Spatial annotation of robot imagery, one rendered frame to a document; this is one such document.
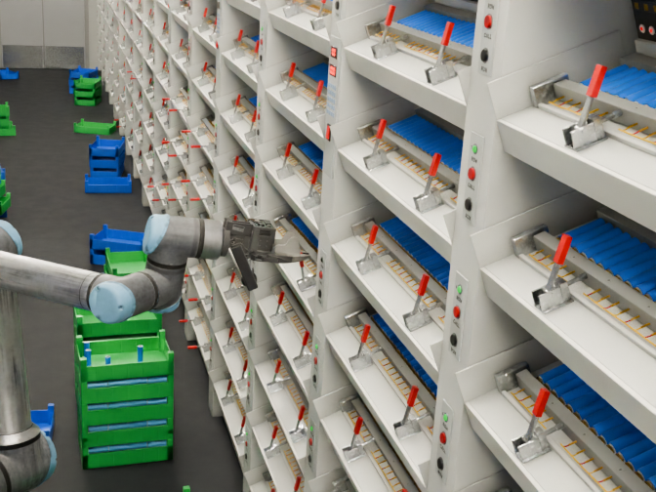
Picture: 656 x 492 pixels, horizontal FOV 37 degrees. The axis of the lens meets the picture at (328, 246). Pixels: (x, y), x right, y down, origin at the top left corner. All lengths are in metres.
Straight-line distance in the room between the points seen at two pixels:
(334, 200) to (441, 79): 0.56
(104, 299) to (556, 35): 1.19
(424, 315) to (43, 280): 0.97
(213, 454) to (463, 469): 2.11
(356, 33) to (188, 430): 2.06
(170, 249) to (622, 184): 1.33
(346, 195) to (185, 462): 1.67
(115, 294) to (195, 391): 1.84
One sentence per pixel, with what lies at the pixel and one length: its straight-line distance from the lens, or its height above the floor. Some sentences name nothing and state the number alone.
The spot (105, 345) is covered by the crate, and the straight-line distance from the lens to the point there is 3.45.
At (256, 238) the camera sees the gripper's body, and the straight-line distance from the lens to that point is 2.21.
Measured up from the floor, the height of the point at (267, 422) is 0.36.
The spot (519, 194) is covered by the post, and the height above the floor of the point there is 1.45.
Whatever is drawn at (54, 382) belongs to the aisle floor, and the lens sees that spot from 4.02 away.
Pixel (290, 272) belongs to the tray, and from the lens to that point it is 2.42.
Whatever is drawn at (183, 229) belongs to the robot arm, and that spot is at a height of 1.11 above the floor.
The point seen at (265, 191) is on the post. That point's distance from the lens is 2.69.
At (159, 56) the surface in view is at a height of 1.04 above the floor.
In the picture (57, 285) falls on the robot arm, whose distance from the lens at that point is 2.23.
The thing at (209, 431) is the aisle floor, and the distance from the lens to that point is 3.63.
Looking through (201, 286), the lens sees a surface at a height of 0.35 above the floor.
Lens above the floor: 1.77
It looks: 18 degrees down
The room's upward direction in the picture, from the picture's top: 4 degrees clockwise
